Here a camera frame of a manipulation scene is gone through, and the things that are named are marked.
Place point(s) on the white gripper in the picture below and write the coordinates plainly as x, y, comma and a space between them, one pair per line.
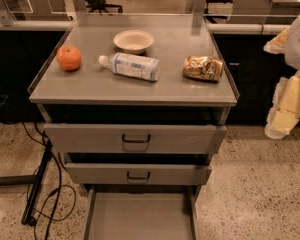
299, 44

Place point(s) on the blue label plastic bottle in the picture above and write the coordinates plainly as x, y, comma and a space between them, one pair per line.
129, 65

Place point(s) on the grey drawer cabinet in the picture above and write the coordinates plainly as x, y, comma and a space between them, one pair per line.
93, 95

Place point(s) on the grey open bottom drawer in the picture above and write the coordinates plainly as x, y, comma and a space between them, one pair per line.
140, 213

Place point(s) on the grey middle drawer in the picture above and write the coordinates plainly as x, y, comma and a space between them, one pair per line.
140, 174

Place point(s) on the grey top drawer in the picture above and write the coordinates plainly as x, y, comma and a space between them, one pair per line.
124, 138

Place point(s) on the crumpled gold snack bag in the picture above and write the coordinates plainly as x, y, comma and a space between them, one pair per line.
204, 68

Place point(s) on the white paper bowl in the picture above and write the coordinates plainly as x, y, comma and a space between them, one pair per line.
134, 41

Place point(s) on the orange fruit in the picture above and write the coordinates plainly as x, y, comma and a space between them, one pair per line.
69, 57

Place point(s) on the black table leg base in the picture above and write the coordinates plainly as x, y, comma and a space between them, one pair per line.
34, 181

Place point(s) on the white horizontal rail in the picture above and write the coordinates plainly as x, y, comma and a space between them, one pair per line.
258, 29

